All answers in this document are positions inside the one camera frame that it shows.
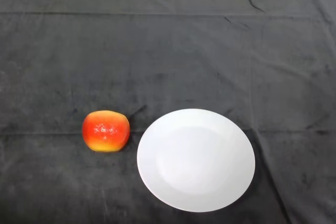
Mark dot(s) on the red yellow apple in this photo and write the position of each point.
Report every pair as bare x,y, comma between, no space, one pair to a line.
106,131

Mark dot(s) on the white round plate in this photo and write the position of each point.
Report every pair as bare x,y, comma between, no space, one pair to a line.
195,160

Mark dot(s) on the black cloth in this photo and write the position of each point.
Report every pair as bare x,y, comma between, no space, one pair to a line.
168,51

